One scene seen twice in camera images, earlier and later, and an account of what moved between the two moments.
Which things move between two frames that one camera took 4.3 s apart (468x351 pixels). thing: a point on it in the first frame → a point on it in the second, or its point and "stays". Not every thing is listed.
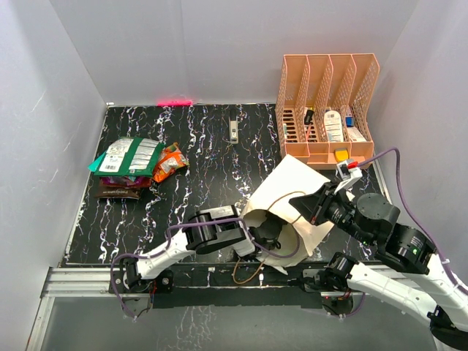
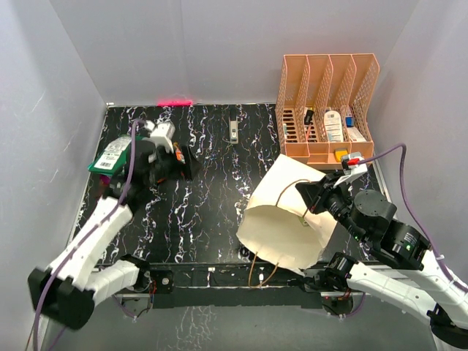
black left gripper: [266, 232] → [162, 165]
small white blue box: [355, 135] stays
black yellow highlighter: [308, 118] stays
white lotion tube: [333, 126] stays
